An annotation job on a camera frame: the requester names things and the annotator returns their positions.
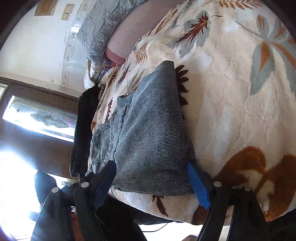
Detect grey washed denim pants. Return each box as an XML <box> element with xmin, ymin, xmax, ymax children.
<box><xmin>87</xmin><ymin>61</ymin><xmax>195</xmax><ymax>196</ymax></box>

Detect stained glass window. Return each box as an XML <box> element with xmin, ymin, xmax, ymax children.
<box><xmin>2</xmin><ymin>93</ymin><xmax>77</xmax><ymax>142</ymax></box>

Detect black jacket on armrest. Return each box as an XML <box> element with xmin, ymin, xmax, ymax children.
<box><xmin>69</xmin><ymin>85</ymin><xmax>100</xmax><ymax>182</ymax></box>

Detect white crumpled cloth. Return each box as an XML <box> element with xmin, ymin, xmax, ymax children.
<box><xmin>83</xmin><ymin>59</ymin><xmax>106</xmax><ymax>89</ymax></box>

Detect leaf print plush blanket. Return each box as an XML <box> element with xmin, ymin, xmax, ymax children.
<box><xmin>91</xmin><ymin>1</ymin><xmax>295</xmax><ymax>221</ymax></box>

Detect grey quilted pillow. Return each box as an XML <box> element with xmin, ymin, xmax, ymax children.
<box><xmin>77</xmin><ymin>0</ymin><xmax>145</xmax><ymax>64</ymax></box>

